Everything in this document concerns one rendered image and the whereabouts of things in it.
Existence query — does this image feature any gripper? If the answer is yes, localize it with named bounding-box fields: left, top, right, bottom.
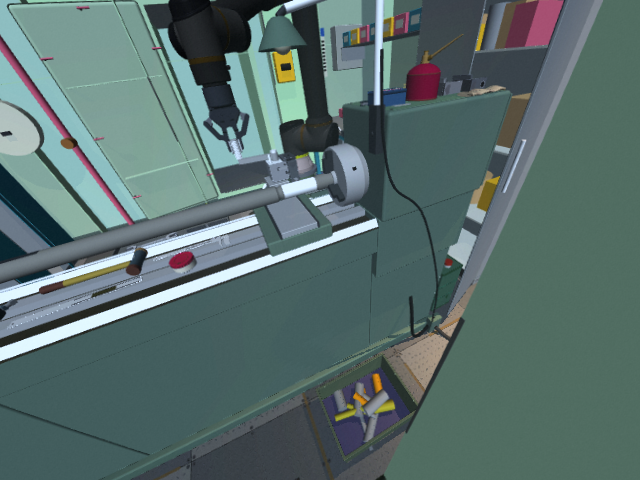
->
left=200, top=81, right=251, bottom=144

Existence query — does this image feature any grey toolpost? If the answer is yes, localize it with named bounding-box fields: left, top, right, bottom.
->
left=264, top=148, right=298, bottom=183

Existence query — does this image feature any green work lamp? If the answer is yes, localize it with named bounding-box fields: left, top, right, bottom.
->
left=258, top=0, right=387, bottom=154

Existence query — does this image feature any green lathe carriage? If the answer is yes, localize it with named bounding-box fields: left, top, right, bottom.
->
left=255, top=192, right=334, bottom=257

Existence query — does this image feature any grey lathe chuck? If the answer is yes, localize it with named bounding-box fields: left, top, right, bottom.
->
left=321, top=143, right=372, bottom=207

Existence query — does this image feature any green lathe body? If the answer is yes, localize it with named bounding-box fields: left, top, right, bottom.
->
left=0, top=89, right=514, bottom=480

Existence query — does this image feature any grey and white workpiece bar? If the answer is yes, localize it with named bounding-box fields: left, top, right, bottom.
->
left=0, top=172, right=334, bottom=287

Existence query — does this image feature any red round tin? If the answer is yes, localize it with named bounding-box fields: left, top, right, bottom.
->
left=167, top=251, right=197, bottom=276

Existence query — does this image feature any blue flat box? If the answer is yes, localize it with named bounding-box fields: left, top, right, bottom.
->
left=366, top=88, right=409, bottom=107

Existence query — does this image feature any red oil can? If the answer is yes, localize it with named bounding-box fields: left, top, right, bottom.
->
left=405, top=33, right=467, bottom=103

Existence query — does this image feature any rack of coloured bins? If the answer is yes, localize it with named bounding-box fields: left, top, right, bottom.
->
left=343, top=11, right=424, bottom=45

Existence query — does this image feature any white round disc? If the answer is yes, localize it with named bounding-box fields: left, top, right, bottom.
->
left=0, top=99, right=44, bottom=158

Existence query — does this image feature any grey and black block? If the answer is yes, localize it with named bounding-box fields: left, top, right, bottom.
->
left=439, top=74, right=475, bottom=97

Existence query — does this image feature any tan rag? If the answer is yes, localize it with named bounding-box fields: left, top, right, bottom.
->
left=459, top=84, right=509, bottom=99

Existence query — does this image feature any green can with red cap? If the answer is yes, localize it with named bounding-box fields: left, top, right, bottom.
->
left=436, top=258, right=464, bottom=309

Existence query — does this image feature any grey storage cabinet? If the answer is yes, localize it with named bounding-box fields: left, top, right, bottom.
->
left=447, top=0, right=607, bottom=322

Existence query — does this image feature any green crate with purple lining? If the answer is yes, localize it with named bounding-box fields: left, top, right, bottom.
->
left=316, top=351, right=419, bottom=464

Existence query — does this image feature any yellow wall box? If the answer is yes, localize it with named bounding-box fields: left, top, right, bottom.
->
left=271, top=49, right=298, bottom=84

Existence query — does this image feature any green wall panel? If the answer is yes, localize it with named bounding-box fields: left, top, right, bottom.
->
left=8, top=0, right=219, bottom=222

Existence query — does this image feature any grey wall board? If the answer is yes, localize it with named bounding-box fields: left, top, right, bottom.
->
left=329, top=24, right=377, bottom=72

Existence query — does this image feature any pink wall pipe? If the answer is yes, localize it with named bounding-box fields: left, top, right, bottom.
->
left=0, top=36, right=137, bottom=227

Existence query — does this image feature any hammer with yellow handle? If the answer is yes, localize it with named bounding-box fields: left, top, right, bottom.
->
left=38, top=245, right=148, bottom=296

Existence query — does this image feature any black lamp cable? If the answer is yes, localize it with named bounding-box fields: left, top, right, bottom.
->
left=380, top=148, right=447, bottom=337

